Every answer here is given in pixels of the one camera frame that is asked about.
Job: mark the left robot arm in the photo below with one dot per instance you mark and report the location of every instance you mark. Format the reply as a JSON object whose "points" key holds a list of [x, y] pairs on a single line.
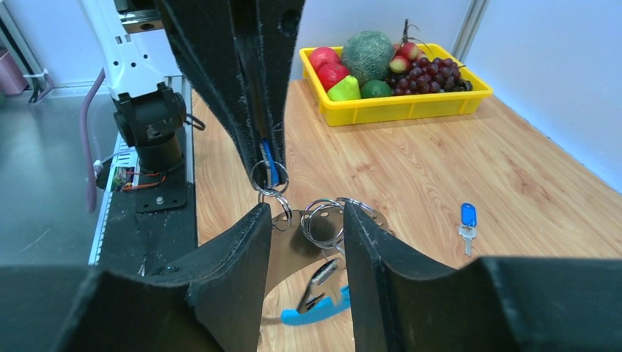
{"points": [[127, 66]]}

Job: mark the yellow plastic fruit tray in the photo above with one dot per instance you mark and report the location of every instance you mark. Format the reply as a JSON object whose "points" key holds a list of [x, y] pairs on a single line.
{"points": [[405, 107]]}

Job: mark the red apple right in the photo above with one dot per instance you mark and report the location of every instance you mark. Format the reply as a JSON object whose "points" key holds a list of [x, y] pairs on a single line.
{"points": [[330, 74]]}

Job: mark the green melon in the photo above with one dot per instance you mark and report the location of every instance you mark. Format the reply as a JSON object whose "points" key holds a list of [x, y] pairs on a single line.
{"points": [[367, 55]]}

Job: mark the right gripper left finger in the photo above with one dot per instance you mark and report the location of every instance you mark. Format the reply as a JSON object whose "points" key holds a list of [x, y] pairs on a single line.
{"points": [[208, 300]]}

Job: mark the dark purple grape bunch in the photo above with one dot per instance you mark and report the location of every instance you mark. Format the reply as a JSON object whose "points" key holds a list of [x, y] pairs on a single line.
{"points": [[422, 76]]}

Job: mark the white slotted cable duct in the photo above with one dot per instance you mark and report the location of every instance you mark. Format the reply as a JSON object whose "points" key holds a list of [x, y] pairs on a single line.
{"points": [[98, 237]]}

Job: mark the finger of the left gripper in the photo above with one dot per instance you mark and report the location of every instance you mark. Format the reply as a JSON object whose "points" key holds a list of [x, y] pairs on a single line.
{"points": [[202, 40], [273, 30]]}

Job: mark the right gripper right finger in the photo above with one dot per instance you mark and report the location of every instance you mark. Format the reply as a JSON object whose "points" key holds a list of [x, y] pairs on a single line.
{"points": [[403, 300]]}

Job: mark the silver crescent key organizer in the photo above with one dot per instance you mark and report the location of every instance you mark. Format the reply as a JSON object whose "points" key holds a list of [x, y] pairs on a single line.
{"points": [[301, 238]]}

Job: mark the red apple left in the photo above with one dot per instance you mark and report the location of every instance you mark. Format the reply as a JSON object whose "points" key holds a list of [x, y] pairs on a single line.
{"points": [[322, 56]]}

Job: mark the small red fruits cluster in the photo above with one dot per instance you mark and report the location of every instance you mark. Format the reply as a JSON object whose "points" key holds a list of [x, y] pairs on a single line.
{"points": [[405, 56]]}

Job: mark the silver key with blue tag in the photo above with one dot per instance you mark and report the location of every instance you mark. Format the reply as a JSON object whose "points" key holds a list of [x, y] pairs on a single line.
{"points": [[467, 229]]}

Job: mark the green lime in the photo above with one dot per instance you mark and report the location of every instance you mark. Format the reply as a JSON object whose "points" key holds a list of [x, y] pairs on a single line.
{"points": [[376, 89]]}

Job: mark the red apple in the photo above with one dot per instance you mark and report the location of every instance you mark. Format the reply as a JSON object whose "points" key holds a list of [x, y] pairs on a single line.
{"points": [[330, 74], [322, 56]]}

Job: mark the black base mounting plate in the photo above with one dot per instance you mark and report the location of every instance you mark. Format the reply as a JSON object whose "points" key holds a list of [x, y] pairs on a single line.
{"points": [[152, 221]]}

